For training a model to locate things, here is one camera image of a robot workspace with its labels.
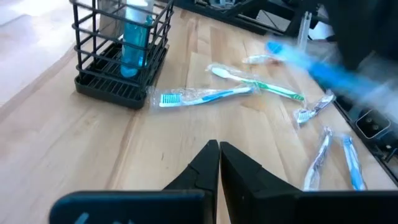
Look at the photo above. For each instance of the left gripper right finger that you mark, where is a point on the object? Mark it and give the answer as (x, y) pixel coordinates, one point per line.
(245, 186)

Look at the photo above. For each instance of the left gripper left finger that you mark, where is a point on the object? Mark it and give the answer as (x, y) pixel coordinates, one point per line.
(202, 174)

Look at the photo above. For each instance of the purple toothbrush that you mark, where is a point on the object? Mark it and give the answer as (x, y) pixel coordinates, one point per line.
(314, 109)
(320, 152)

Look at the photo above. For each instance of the green toothbrush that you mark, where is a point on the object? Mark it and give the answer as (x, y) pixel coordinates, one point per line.
(273, 88)

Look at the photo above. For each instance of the black table-level camera box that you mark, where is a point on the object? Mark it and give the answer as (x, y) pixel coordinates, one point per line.
(373, 124)

